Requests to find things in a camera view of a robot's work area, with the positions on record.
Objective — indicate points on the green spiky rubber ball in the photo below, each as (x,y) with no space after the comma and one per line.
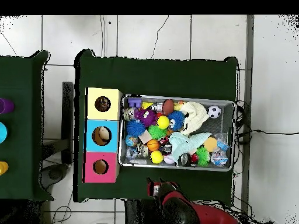
(157,132)

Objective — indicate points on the mint green cloth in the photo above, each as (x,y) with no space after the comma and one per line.
(184,143)

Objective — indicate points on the purple spiky monster toy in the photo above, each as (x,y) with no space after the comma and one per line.
(146,116)

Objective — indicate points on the purple plastic cup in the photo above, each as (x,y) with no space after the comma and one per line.
(6,106)

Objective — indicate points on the wooden box with three holes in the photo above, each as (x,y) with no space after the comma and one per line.
(112,144)

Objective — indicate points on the brown toy football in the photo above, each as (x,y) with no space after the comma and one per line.
(168,107)

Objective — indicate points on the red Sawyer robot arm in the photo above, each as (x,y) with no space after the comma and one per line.
(186,210)

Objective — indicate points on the dark green table cloth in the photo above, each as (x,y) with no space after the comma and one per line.
(163,77)

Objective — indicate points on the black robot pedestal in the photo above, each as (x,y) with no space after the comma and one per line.
(140,213)

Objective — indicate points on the blue spiky rubber ball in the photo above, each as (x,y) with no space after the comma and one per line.
(176,120)
(135,127)

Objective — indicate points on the dark green side-table cloth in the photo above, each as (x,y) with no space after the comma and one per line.
(21,81)

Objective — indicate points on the shallow mesh bin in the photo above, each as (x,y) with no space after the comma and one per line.
(149,165)

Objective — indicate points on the cream waffle cloth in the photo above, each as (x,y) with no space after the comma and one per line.
(195,115)

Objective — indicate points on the toy hamburger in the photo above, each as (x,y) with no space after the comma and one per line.
(210,144)

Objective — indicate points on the black stand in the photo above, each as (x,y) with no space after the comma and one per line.
(67,105)

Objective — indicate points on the yellow smiley ball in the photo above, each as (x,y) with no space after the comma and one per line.
(163,122)

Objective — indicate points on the cyan plastic cup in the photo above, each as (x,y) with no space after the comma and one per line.
(2,132)

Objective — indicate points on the plain yellow ball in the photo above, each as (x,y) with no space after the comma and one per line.
(156,156)

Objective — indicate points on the yellow plastic cup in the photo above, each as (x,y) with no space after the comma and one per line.
(3,168)

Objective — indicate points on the black and white soccer ball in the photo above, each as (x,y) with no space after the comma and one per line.
(214,112)

